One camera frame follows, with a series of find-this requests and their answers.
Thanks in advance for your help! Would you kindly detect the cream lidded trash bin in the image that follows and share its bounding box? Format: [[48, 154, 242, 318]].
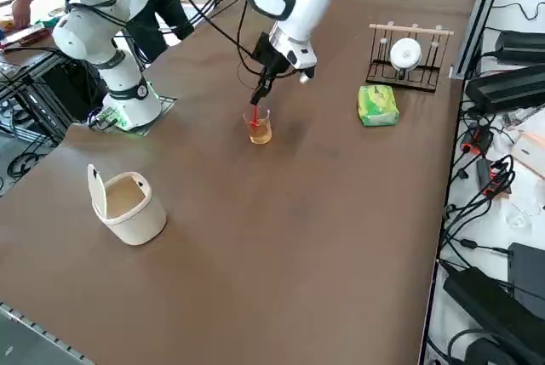
[[87, 163, 168, 247]]

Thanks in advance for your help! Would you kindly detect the aluminium camera post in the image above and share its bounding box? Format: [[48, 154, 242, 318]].
[[449, 0, 512, 81]]

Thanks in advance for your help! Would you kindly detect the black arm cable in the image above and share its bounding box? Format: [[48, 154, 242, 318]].
[[159, 0, 263, 60]]

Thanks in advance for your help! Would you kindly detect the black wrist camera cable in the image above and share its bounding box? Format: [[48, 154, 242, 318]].
[[236, 0, 299, 85]]

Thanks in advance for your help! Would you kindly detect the white box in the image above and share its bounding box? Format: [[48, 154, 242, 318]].
[[510, 129, 545, 179]]

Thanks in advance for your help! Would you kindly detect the red black plug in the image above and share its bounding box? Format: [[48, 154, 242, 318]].
[[476, 154, 516, 200]]

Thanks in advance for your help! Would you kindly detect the aluminium rail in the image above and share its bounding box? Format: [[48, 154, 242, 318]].
[[0, 300, 97, 365]]

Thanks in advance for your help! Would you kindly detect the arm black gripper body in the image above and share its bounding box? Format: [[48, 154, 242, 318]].
[[250, 31, 295, 79]]

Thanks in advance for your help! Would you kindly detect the glass measuring cup orange solution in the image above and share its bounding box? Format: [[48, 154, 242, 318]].
[[242, 108, 273, 145]]

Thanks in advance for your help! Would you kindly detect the black wire cup rack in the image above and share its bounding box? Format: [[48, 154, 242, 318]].
[[365, 20, 455, 94]]

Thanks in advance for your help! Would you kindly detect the black equipment cart frame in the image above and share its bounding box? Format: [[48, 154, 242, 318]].
[[0, 39, 110, 149]]

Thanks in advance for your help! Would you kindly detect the orange black plug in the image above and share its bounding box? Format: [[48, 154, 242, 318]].
[[462, 125, 495, 156]]

